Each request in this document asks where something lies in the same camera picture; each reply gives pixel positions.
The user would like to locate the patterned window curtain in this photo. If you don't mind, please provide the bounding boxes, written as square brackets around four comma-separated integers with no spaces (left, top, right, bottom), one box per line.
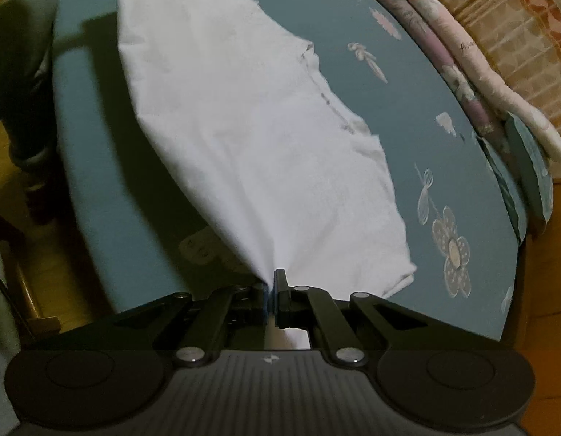
[397,0,561,142]

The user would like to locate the white printed long-sleeve shirt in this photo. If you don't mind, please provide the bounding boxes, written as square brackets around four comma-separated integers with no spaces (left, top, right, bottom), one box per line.
[116,0,417,352]

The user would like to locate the pink floral folded quilt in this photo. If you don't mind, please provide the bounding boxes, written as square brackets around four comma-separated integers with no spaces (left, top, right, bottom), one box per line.
[408,0,561,161]

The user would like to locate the lower teal pillow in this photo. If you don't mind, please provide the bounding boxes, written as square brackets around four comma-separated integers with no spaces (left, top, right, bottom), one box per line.
[472,133,528,244]

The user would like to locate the wooden headboard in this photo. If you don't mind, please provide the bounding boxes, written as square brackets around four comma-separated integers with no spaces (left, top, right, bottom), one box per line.
[503,178,561,435]

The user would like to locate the teal patterned bed sheet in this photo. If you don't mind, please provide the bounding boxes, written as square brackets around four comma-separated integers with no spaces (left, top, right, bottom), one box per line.
[53,0,519,339]

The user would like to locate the teal pillow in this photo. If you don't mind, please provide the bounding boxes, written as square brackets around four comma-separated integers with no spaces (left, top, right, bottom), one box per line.
[505,114,553,227]
[472,133,528,244]

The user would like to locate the upper teal pillow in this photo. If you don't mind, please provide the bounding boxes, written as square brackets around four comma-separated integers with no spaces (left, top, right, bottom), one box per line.
[505,114,553,227]

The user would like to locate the purple floral folded quilt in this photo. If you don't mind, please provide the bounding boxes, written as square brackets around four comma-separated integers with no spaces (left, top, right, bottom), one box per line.
[376,0,501,137]

